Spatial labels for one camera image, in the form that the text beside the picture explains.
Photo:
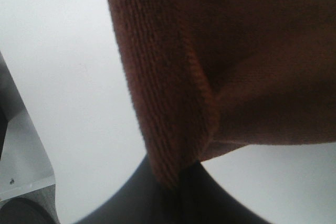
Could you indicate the brown towel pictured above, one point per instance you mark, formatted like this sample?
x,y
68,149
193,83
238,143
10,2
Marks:
x,y
209,76

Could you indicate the beige basket with grey rim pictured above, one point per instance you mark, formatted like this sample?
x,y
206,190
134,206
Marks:
x,y
26,171

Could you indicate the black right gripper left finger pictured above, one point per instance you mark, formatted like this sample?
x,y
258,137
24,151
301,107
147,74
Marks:
x,y
140,200

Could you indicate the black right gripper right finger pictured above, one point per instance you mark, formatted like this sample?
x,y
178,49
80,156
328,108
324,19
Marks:
x,y
203,200

